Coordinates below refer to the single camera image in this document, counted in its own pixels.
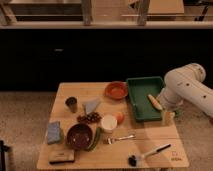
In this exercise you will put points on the light blue cloth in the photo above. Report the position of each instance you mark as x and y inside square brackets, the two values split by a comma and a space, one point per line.
[90, 106]

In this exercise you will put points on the dark brown wooden block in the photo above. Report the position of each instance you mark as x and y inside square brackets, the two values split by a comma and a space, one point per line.
[61, 156]

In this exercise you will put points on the green cucumber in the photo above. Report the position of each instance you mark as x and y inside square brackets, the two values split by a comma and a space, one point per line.
[96, 139]

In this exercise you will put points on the wooden folding table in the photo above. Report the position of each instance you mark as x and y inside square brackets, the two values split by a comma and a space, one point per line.
[149, 135]

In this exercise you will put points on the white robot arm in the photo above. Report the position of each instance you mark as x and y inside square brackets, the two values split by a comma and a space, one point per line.
[186, 83]

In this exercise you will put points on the black white dish brush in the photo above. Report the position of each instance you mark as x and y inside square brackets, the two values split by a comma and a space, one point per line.
[134, 160]

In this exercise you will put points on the dark red bowl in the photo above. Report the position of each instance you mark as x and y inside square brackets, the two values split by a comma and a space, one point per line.
[79, 136]

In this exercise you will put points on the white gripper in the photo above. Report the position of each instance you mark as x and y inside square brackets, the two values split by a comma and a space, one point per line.
[174, 110]

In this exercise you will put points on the silver fork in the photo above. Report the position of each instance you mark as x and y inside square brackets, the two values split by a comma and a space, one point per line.
[113, 140]

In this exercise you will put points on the yellow banana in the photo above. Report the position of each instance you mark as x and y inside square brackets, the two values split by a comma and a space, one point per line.
[154, 102]

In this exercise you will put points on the green plastic tray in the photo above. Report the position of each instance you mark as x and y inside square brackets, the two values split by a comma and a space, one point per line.
[138, 90]

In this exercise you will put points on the white cup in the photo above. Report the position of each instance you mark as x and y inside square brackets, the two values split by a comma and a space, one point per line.
[108, 123]

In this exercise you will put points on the dark metal cup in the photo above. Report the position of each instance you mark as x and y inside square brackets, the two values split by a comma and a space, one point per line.
[71, 103]

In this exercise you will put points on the red grapes bunch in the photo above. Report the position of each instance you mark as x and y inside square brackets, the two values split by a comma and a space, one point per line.
[93, 117]

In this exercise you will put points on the blue sponge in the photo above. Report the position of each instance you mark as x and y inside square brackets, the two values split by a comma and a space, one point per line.
[54, 133]

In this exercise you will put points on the orange bowl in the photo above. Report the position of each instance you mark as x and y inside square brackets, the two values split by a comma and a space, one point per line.
[116, 90]

